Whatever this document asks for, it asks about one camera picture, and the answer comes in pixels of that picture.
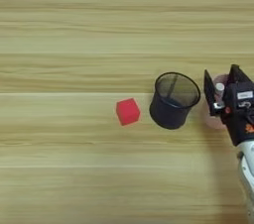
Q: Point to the red foam cube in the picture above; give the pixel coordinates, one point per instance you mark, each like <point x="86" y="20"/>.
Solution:
<point x="128" y="111"/>

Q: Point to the black box with white label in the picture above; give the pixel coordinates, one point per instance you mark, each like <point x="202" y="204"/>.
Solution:
<point x="244" y="95"/>

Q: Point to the black mesh pen cup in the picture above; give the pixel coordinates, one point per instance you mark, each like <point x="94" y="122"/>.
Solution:
<point x="170" y="112"/>

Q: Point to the black marker pen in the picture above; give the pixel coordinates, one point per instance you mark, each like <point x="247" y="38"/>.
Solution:
<point x="233" y="71"/>

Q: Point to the white tube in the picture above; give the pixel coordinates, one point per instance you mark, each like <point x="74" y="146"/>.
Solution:
<point x="219" y="89"/>

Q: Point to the pink plastic cup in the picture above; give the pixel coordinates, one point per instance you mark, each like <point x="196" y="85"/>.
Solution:
<point x="213" y="122"/>

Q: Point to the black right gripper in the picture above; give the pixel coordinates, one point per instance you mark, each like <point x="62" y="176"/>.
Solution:
<point x="238" y="129"/>

